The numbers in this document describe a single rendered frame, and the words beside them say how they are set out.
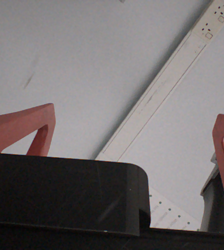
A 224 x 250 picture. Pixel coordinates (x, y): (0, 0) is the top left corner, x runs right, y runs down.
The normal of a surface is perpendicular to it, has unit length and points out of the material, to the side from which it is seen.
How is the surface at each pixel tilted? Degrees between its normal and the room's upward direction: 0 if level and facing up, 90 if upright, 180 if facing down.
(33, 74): 90
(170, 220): 90
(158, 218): 90
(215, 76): 90
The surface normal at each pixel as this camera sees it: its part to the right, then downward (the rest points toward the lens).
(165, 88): -0.13, 0.18
